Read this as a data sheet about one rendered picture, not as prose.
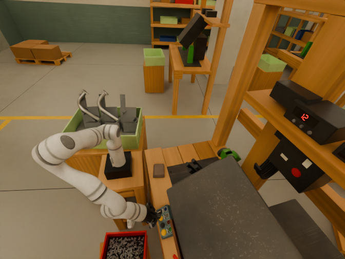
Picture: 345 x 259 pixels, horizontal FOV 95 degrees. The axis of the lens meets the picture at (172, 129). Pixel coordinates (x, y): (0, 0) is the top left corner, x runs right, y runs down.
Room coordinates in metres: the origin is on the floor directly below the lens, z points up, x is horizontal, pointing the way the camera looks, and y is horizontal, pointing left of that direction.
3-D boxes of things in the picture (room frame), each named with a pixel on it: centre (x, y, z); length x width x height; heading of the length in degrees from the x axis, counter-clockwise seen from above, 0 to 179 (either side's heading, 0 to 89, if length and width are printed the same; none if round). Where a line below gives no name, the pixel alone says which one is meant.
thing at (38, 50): (4.90, 4.03, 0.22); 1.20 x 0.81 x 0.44; 91
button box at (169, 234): (0.31, 0.00, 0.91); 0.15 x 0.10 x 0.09; 18
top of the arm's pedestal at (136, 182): (0.66, 0.37, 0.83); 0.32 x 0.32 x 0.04; 13
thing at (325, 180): (0.39, -0.51, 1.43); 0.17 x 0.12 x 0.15; 18
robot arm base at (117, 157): (0.67, 0.37, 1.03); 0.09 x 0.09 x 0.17; 21
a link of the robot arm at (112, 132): (0.67, 0.37, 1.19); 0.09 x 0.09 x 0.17; 0
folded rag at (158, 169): (0.63, 0.08, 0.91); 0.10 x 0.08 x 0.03; 5
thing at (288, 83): (0.56, -0.46, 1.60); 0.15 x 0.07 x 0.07; 18
